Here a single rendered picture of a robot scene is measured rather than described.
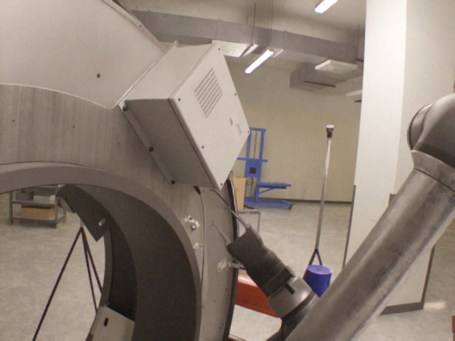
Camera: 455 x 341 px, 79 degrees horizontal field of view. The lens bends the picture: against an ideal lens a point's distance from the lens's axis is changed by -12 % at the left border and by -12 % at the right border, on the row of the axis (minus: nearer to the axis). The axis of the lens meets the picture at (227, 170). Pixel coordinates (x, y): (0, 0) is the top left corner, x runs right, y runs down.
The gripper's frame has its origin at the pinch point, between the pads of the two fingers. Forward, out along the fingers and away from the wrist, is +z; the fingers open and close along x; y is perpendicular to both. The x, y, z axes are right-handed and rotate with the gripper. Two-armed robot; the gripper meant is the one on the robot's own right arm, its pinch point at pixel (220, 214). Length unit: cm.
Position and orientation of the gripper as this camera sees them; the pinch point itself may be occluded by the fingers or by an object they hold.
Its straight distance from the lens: 68.8
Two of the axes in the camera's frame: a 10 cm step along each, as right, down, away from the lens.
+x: 7.7, -5.9, 2.3
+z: -6.3, -7.0, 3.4
